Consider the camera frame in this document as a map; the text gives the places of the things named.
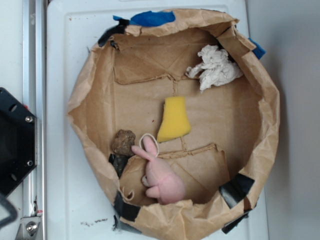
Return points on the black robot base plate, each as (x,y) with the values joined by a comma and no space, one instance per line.
(17,142)

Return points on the brown rock lump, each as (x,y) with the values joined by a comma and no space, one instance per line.
(123,142)

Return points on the crumpled white paper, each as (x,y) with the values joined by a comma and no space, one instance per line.
(216,69)

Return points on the black tape lower right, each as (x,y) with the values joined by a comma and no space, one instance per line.
(235,190)

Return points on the black tape inside bag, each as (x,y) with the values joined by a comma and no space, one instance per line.
(119,163)

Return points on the brown paper bag tray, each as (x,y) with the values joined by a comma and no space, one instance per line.
(234,127)

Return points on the yellow sponge piece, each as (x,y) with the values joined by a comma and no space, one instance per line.
(175,122)

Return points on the black tape upper left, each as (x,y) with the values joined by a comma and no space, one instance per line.
(118,29)

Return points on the blue tape top strip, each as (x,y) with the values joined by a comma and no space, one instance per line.
(149,19)

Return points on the black tape lower left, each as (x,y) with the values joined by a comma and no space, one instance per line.
(127,211)

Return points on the blue tape strip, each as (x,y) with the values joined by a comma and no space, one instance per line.
(259,52)
(149,19)

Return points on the blue tape right strip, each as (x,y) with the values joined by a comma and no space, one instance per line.
(259,52)

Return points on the pink plush bunny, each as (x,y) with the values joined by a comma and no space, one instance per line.
(161,181)

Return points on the metal corner bracket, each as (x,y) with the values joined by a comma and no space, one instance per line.
(30,228)

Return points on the aluminium rail frame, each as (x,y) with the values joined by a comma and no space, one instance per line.
(34,16)

